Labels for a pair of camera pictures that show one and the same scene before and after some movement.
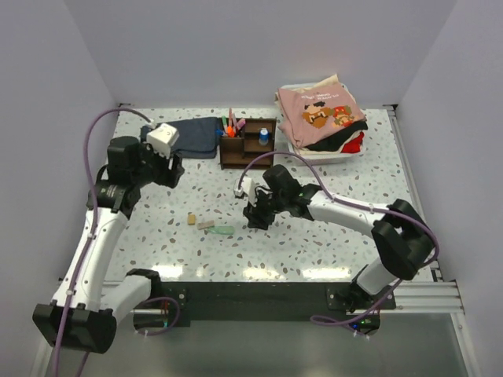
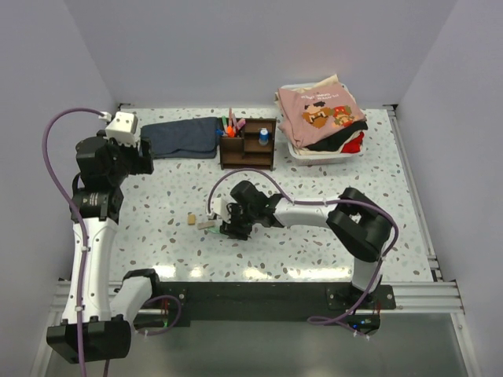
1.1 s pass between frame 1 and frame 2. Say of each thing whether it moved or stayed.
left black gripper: moved
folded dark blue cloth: stayed
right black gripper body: moved
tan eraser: stayed
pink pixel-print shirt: stayed
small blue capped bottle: stayed
